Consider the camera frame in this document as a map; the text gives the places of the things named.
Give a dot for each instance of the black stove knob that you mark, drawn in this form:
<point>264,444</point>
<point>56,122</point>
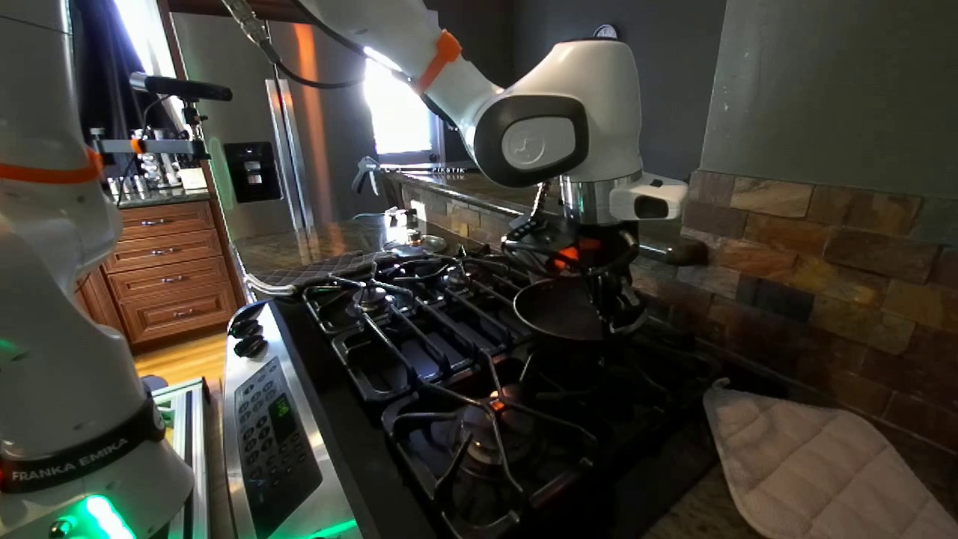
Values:
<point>246,318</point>
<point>254,346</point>

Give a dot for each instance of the small dark frying pan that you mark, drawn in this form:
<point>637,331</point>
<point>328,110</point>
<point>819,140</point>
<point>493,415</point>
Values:
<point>557,313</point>

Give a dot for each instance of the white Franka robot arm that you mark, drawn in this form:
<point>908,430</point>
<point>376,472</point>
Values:
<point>557,99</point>

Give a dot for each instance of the small white countertop jar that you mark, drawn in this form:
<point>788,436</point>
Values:
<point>403,224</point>

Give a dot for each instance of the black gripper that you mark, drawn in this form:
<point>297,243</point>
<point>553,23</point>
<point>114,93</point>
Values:
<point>608,250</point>

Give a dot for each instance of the round stove burner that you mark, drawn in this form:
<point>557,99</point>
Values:
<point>481,454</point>
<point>373,297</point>

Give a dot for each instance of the stand with orange clamps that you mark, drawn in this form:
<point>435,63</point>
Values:
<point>152,147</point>

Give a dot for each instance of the white quilted pot holder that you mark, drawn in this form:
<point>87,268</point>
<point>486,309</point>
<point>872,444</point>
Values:
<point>810,468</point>

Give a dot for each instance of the stainless steel refrigerator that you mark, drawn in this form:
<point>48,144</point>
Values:
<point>301,152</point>

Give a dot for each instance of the black gas stove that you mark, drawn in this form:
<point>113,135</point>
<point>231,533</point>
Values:
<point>331,421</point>

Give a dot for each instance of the bright window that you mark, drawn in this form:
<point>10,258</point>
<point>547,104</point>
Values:
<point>399,116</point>
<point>146,33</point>

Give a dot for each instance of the wooden drawer cabinet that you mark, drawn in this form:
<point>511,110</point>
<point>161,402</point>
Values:
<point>170,270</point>

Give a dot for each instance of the black ladder-shaped stove grate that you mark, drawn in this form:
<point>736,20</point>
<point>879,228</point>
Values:
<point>399,348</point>

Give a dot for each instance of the chrome kitchen faucet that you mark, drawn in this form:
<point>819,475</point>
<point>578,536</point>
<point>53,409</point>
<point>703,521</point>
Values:
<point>367,176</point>

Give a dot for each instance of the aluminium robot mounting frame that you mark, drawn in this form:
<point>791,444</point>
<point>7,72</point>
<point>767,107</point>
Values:
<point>185,451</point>

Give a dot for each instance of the black cast iron stove grate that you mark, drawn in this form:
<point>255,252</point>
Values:
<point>331,295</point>
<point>542,421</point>

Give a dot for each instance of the black camera bar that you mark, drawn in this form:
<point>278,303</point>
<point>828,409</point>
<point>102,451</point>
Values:
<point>180,87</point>

